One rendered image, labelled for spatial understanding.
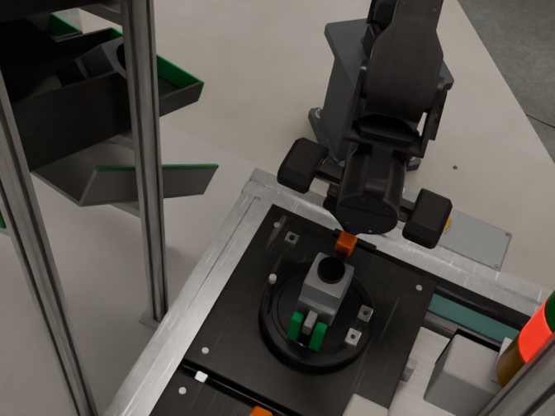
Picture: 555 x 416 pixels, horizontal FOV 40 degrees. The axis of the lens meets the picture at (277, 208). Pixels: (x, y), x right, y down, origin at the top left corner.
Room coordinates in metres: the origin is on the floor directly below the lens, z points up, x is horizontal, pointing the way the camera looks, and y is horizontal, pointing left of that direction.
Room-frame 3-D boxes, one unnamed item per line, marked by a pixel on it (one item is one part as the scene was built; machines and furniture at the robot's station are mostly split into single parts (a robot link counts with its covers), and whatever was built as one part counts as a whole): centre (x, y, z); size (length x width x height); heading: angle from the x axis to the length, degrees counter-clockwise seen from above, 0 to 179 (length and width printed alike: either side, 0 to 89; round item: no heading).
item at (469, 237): (0.62, -0.21, 0.93); 0.21 x 0.07 x 0.06; 73
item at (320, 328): (0.39, -0.07, 1.01); 0.01 x 0.01 x 0.05; 73
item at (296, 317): (0.40, -0.04, 1.01); 0.01 x 0.01 x 0.05; 73
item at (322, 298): (0.42, -0.07, 1.06); 0.08 x 0.04 x 0.07; 163
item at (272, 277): (0.42, -0.01, 1.03); 0.01 x 0.01 x 0.08
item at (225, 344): (0.44, -0.07, 0.96); 0.24 x 0.24 x 0.02; 73
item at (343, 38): (0.82, -0.12, 0.96); 0.15 x 0.15 x 0.20; 24
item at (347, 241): (0.48, -0.08, 1.04); 0.04 x 0.02 x 0.08; 163
